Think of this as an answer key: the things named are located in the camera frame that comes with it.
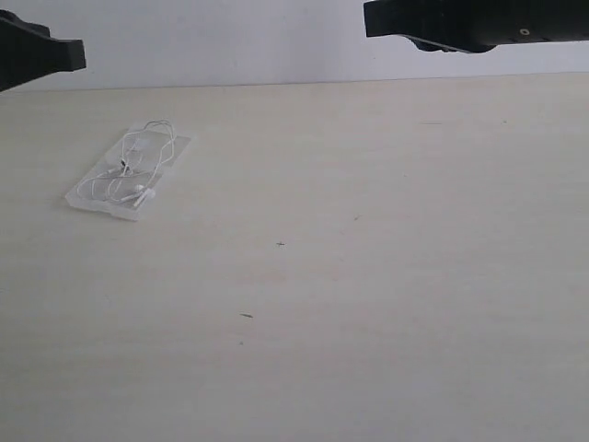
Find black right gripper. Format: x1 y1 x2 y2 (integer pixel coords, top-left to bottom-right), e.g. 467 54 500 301
364 0 515 53

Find white wired earphones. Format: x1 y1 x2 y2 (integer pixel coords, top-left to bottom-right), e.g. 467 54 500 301
75 119 178 207

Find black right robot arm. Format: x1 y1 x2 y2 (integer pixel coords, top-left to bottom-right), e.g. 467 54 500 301
364 0 588 53

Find clear plastic storage box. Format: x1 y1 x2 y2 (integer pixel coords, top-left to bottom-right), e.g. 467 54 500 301
65 120 195 221

